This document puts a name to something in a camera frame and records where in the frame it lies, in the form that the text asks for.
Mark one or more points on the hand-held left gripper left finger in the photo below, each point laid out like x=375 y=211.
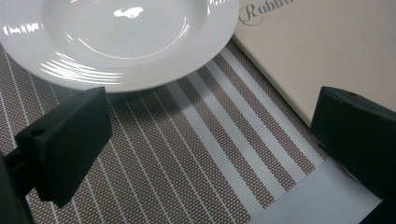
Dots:
x=65 y=146

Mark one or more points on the beige flat box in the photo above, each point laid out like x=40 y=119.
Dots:
x=320 y=46

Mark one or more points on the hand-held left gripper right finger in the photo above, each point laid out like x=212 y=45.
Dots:
x=358 y=140

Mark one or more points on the brown striped woven placemat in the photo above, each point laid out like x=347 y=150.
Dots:
x=174 y=149

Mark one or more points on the white ceramic plate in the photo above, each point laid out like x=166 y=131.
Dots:
x=118 y=40

